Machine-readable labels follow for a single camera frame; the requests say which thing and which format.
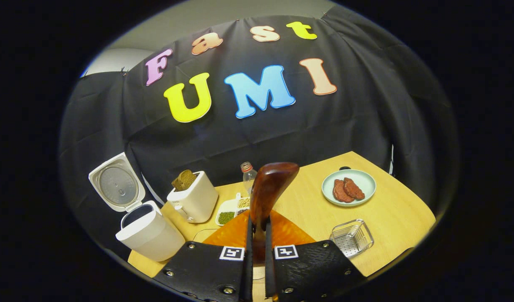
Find clear plastic bottle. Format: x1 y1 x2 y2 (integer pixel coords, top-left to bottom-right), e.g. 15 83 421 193
240 161 258 196

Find pale green plate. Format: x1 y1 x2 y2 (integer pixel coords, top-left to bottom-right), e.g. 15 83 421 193
321 169 377 208

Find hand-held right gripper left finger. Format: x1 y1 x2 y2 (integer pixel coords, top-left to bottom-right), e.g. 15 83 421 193
153 209 254 302

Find white divided grain dish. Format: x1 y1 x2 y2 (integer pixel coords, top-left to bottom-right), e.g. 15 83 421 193
215 193 252 227

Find black backdrop cloth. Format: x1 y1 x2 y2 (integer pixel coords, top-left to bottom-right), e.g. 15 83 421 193
59 5 459 260

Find white rice cooker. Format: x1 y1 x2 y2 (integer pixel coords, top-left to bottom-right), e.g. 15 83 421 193
88 151 186 263

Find brown bread slice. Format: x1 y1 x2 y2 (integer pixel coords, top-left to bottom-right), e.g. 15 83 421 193
171 169 198 192

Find brown wooden spoon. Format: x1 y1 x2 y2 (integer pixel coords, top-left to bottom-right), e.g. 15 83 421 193
249 161 300 266

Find white toaster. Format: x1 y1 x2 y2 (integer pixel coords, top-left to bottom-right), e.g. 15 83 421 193
166 170 219 224

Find red meat slice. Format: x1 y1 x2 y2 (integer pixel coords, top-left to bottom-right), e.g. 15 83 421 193
332 179 351 204
343 177 366 201

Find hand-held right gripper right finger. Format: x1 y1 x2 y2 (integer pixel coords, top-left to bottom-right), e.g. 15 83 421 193
263 209 367 302

